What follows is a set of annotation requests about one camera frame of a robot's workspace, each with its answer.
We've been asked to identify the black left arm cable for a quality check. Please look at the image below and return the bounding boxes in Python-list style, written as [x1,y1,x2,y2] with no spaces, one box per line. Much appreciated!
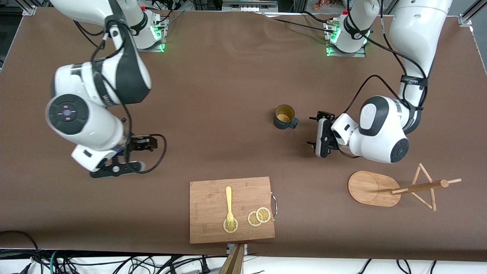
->
[344,0,430,115]

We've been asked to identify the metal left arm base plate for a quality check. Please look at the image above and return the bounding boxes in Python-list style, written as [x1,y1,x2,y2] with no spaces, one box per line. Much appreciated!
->
[326,21,367,57]

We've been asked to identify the wooden post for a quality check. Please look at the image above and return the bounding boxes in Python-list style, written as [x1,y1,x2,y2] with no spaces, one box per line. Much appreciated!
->
[218,244,245,274]

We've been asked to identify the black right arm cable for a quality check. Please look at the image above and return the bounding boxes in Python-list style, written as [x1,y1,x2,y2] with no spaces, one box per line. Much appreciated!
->
[72,17,168,174]

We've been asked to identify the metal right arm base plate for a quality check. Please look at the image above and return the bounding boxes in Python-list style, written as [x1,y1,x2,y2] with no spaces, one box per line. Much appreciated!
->
[145,17,166,53]

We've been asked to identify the black looped floor cable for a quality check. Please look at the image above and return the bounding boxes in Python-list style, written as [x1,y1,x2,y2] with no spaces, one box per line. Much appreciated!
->
[0,230,43,267]

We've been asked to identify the teal mug with handle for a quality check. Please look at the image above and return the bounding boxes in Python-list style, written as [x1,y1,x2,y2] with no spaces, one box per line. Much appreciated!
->
[273,104,300,130]

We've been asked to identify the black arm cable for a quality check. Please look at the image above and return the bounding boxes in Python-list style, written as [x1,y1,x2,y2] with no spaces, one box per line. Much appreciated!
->
[72,17,168,174]
[344,0,430,115]

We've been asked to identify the teal floor cable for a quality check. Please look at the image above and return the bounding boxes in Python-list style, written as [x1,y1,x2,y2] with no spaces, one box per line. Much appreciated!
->
[48,250,61,274]

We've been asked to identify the yellow plastic fork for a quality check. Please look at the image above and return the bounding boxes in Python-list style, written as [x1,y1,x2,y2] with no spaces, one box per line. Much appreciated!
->
[225,186,235,230]

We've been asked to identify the white power strip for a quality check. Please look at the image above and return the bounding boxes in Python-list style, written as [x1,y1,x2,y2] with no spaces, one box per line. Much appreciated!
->
[222,0,279,12]

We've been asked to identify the wooden cutting board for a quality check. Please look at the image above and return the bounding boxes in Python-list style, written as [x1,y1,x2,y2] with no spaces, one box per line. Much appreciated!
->
[189,176,276,244]

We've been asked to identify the wooden mug rack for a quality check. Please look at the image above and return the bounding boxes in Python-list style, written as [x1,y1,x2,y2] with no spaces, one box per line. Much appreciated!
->
[348,163,462,212]

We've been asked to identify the black cable on table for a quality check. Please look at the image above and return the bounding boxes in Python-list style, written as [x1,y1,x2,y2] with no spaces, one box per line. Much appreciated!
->
[263,11,337,34]

